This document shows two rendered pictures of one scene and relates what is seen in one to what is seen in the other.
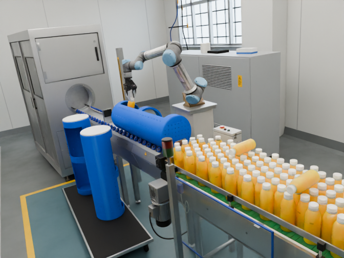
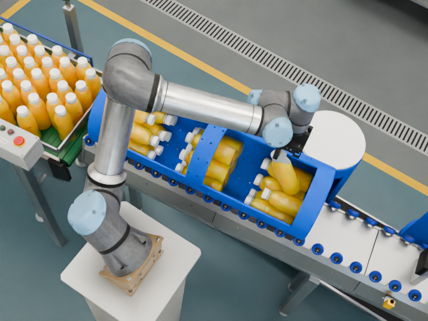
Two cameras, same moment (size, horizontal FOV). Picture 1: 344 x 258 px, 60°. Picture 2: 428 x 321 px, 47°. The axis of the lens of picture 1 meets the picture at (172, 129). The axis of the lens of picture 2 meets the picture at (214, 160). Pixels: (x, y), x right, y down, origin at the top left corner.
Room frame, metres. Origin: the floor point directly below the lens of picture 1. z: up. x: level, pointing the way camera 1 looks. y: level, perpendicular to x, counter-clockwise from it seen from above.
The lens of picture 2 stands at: (3.24, -0.38, 2.67)
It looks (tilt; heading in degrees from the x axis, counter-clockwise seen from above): 60 degrees down; 140
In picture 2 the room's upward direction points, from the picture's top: 11 degrees clockwise
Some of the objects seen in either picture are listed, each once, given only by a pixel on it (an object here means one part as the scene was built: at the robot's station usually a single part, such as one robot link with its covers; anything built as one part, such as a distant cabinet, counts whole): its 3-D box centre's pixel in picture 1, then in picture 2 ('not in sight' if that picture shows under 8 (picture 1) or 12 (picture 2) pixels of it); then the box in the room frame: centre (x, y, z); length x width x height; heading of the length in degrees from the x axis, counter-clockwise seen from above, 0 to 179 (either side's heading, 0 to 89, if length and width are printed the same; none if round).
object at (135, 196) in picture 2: not in sight; (134, 186); (2.14, 0.04, 0.31); 0.06 x 0.06 x 0.63; 34
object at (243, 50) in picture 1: (246, 50); not in sight; (3.91, -1.05, 1.48); 0.24 x 0.12 x 0.08; 35
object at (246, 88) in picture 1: (214, 99); not in sight; (4.63, -0.71, 0.72); 2.15 x 0.54 x 1.45; 27
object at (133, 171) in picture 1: (134, 177); (297, 295); (3.03, 0.47, 0.31); 0.06 x 0.06 x 0.63; 34
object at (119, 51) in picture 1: (129, 119); not in sight; (3.54, 0.50, 0.85); 0.06 x 0.06 x 1.70; 34
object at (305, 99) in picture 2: (127, 65); (302, 104); (2.71, 0.34, 1.58); 0.09 x 0.08 x 0.11; 60
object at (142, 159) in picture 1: (122, 139); (332, 250); (2.99, 0.53, 0.79); 2.17 x 0.29 x 0.34; 34
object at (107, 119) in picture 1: (108, 115); (422, 265); (3.23, 0.69, 1.00); 0.10 x 0.04 x 0.15; 124
